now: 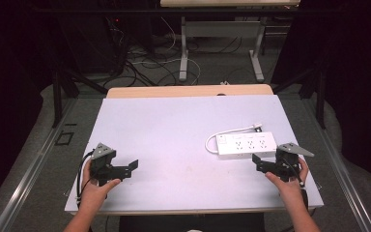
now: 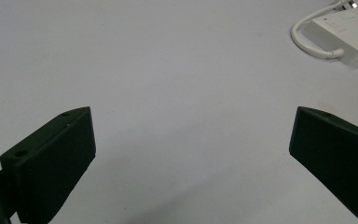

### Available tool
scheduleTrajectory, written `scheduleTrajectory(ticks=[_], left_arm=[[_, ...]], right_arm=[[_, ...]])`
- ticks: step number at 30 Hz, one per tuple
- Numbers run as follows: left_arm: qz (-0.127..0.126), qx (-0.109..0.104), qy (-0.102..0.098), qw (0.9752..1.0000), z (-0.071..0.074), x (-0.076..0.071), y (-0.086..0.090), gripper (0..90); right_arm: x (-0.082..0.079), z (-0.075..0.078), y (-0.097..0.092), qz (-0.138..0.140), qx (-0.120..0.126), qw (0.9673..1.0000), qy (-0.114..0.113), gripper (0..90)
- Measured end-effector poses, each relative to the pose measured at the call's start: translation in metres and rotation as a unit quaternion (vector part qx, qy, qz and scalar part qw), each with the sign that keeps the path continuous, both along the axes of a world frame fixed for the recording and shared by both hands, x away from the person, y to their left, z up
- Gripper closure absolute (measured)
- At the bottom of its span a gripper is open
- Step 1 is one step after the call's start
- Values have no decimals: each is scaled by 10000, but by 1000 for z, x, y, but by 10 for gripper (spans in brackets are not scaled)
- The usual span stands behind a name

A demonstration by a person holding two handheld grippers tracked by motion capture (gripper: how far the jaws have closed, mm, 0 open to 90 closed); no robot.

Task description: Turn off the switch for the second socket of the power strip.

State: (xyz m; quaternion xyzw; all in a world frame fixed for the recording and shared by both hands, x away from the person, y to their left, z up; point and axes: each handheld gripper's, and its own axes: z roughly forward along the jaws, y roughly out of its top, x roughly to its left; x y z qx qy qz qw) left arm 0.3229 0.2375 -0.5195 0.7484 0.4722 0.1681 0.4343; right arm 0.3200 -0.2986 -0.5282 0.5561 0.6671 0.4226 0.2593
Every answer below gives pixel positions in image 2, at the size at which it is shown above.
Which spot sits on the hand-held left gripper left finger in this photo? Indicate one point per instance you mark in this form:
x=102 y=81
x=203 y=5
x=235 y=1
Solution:
x=51 y=161

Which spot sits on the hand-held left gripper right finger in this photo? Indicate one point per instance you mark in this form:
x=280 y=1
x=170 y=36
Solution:
x=338 y=158

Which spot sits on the white power strip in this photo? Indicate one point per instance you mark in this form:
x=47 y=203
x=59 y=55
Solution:
x=348 y=32

